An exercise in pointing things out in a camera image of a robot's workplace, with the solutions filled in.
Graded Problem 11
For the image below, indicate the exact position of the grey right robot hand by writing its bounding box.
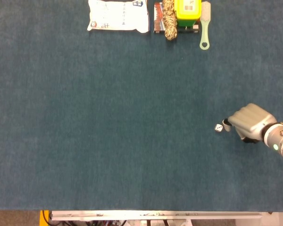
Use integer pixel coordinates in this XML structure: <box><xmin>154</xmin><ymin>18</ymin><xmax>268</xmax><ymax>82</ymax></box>
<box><xmin>222</xmin><ymin>103</ymin><xmax>278</xmax><ymax>144</ymax></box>

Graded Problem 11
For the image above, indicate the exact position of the yellow-green plastic container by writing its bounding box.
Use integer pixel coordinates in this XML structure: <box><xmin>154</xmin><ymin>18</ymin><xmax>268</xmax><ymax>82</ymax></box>
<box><xmin>174</xmin><ymin>0</ymin><xmax>202</xmax><ymax>27</ymax></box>

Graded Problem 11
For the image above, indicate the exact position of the red and black printed box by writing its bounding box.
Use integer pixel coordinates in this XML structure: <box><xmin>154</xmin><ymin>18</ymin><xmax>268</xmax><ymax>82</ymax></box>
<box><xmin>153</xmin><ymin>1</ymin><xmax>200</xmax><ymax>34</ymax></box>

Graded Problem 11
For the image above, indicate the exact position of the white printed plastic bag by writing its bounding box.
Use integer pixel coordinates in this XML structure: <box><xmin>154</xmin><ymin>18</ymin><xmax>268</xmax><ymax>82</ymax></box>
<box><xmin>87</xmin><ymin>0</ymin><xmax>150</xmax><ymax>33</ymax></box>

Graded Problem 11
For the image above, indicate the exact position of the pale green handled brush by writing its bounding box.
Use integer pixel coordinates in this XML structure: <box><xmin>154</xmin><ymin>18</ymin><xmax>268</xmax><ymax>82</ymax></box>
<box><xmin>199</xmin><ymin>1</ymin><xmax>212</xmax><ymax>50</ymax></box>

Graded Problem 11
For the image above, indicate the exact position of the braided beige rope bundle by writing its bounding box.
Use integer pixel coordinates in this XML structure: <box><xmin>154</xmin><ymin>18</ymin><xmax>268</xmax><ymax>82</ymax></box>
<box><xmin>162</xmin><ymin>0</ymin><xmax>178</xmax><ymax>41</ymax></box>

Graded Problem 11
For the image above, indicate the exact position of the aluminium frame rail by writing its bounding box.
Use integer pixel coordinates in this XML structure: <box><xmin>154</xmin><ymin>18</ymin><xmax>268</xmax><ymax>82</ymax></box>
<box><xmin>49</xmin><ymin>210</ymin><xmax>266</xmax><ymax>221</ymax></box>

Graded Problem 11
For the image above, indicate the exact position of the black cable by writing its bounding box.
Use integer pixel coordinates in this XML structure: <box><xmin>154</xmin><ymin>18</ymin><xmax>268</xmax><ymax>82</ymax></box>
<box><xmin>42</xmin><ymin>210</ymin><xmax>53</xmax><ymax>226</ymax></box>

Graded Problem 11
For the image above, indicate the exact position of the yellow frame post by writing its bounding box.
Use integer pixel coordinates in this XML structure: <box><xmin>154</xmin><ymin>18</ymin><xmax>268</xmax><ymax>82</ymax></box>
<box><xmin>39</xmin><ymin>210</ymin><xmax>50</xmax><ymax>226</ymax></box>

